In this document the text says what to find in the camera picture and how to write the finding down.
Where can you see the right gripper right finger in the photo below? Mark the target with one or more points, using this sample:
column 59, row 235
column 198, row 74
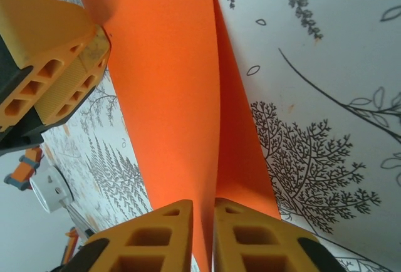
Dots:
column 257, row 243

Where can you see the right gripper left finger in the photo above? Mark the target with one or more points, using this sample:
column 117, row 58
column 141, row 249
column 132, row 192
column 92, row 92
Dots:
column 150, row 240

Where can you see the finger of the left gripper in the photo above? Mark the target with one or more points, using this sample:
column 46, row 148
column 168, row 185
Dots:
column 72, row 81
column 47, row 21

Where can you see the orange paper sheet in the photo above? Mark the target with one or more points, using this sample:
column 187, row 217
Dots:
column 163, row 81

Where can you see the white round analog clock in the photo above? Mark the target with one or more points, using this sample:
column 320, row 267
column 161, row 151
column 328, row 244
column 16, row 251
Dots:
column 53, row 187

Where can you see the floral print tablecloth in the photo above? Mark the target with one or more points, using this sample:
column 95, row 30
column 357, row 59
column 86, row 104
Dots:
column 313, row 65

